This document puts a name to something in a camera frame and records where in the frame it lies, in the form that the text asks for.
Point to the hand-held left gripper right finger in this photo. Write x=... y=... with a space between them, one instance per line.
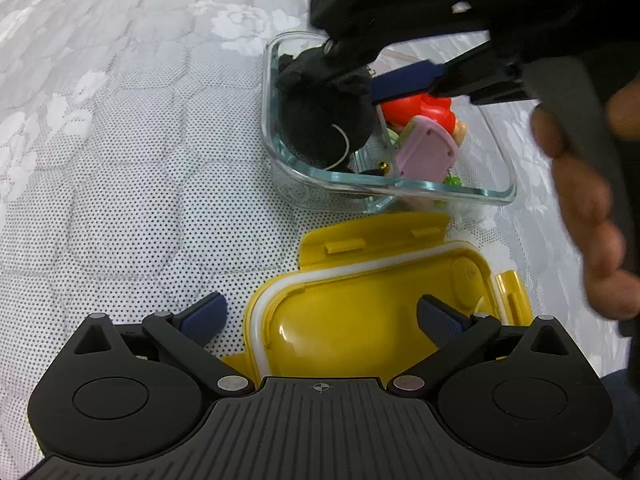
x=440 y=321

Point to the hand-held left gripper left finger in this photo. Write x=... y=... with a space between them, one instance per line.
x=205 y=316

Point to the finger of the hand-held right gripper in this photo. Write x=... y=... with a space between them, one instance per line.
x=405 y=82
x=390 y=10

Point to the pink plastic toy charm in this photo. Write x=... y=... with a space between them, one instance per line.
x=425 y=152

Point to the yellow container lid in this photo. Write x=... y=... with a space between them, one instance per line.
x=350 y=310

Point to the black plush toy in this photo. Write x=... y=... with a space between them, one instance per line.
x=320 y=115

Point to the small green bell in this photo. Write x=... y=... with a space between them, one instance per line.
x=454 y=179

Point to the clear glass divided container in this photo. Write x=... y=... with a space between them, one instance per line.
x=480 y=180

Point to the person's right hand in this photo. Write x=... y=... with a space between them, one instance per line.
x=585 y=210

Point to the white quilted floral mattress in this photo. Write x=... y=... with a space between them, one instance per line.
x=125 y=160

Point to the person's leg in blue jeans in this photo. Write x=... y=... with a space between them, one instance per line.
x=617 y=410

